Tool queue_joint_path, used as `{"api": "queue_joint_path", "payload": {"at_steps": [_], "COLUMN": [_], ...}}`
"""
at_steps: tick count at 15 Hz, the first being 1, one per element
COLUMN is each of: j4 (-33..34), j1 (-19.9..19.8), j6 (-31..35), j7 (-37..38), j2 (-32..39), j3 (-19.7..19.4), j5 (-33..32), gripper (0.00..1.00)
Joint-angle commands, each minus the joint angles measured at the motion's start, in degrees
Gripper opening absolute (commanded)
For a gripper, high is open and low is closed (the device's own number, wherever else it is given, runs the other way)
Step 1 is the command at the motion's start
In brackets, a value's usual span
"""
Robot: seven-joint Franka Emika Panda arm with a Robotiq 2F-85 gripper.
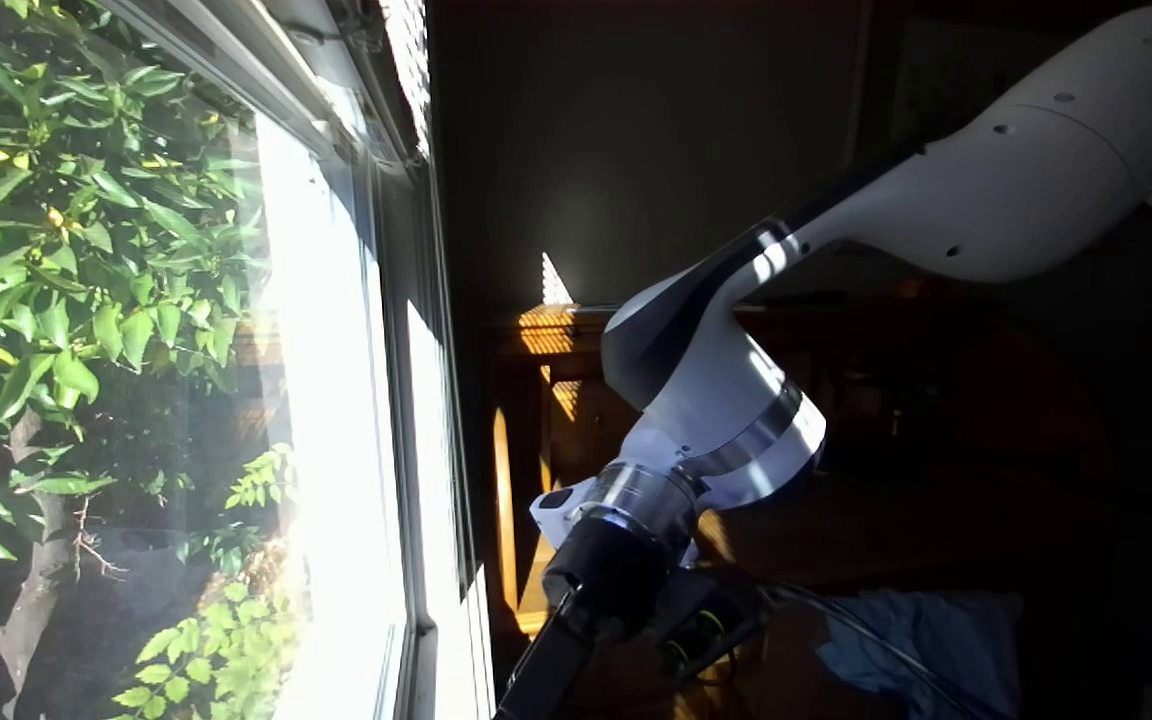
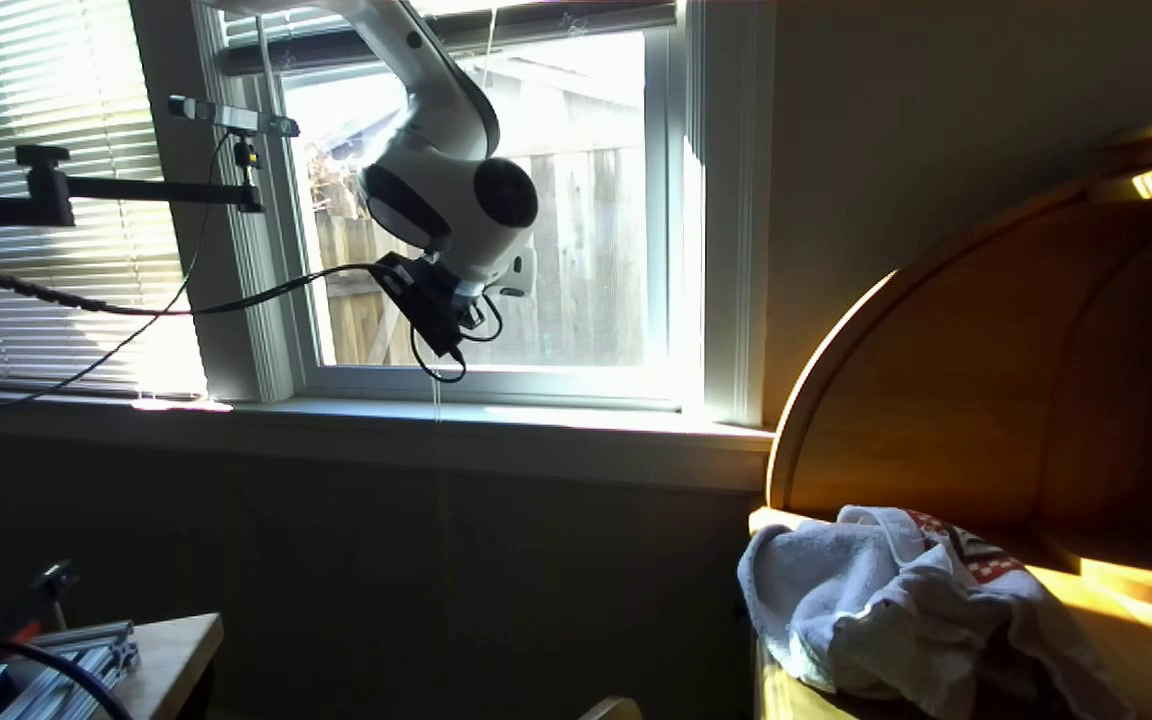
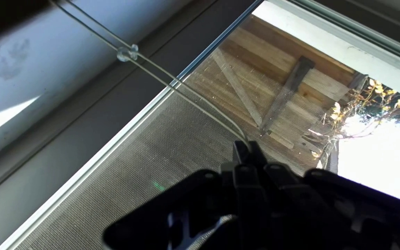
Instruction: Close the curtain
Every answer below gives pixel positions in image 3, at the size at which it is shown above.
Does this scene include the green leafy tree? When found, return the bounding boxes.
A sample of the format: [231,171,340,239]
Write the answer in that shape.
[302,75,400,140]

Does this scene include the clear plastic cord connector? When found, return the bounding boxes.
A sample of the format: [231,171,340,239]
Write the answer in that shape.
[116,43,142,64]

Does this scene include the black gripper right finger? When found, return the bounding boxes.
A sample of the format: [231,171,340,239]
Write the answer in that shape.
[248,140,400,250]

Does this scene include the thin white blind cord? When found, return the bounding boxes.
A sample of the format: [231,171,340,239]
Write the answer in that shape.
[49,0,252,145]

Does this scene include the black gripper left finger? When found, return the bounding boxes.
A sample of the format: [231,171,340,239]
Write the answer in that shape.
[102,140,258,250]

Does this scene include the wooden garden fence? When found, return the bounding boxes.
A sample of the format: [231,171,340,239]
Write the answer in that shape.
[181,15,365,178]

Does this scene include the white window frame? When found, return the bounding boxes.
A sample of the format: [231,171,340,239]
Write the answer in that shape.
[0,0,400,250]

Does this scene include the grey window insect screen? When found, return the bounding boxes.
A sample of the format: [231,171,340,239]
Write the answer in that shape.
[15,89,253,250]

